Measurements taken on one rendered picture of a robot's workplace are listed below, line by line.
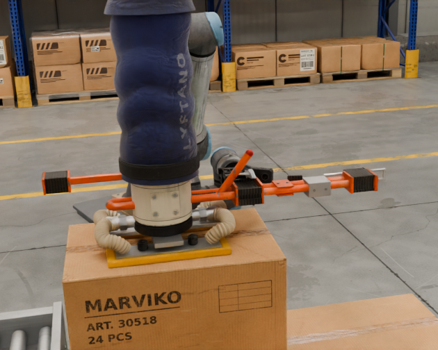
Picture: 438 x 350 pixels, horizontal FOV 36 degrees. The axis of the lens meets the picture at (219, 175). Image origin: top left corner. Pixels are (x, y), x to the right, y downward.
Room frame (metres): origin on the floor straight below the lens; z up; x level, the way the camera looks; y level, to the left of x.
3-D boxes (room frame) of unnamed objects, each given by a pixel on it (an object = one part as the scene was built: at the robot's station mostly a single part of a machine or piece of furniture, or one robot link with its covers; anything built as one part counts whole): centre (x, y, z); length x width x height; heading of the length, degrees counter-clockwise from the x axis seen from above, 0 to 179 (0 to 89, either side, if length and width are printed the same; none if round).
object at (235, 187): (1.86, -0.08, 1.07); 0.10 x 0.08 x 0.06; 11
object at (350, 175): (1.92, -0.42, 1.07); 0.08 x 0.07 x 0.05; 101
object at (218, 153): (2.16, -0.03, 1.07); 0.12 x 0.09 x 0.10; 11
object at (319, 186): (1.90, -0.29, 1.07); 0.07 x 0.07 x 0.04; 11
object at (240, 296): (1.82, 0.15, 0.74); 0.60 x 0.40 x 0.40; 99
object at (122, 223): (1.81, 0.17, 1.01); 0.34 x 0.25 x 0.06; 101
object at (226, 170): (1.99, -0.05, 1.07); 0.12 x 0.09 x 0.08; 11
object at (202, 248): (1.72, 0.15, 0.97); 0.34 x 0.10 x 0.05; 101
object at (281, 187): (1.96, 0.00, 1.07); 0.93 x 0.30 x 0.04; 101
